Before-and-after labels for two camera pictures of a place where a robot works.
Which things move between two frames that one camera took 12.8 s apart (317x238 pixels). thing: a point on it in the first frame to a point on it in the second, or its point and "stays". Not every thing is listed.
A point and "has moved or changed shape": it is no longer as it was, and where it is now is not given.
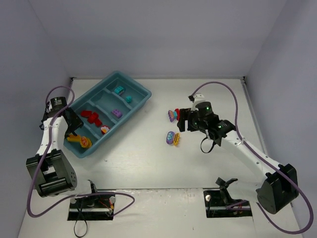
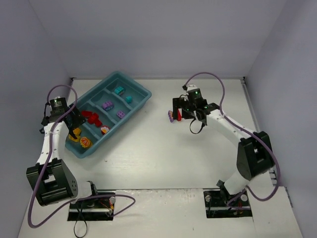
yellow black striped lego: x=177 y=139 to x=76 y=132
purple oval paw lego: x=170 y=137 to x=107 y=105
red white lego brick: x=104 y=129 stays
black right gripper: x=184 y=119 to x=177 y=106
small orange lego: x=85 y=142 stays
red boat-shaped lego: x=86 y=113 stays
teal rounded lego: x=119 y=90 stays
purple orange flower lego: x=171 y=116 stays
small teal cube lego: x=129 y=99 stays
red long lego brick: x=178 y=111 stays
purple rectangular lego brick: x=117 y=113 has moved or changed shape
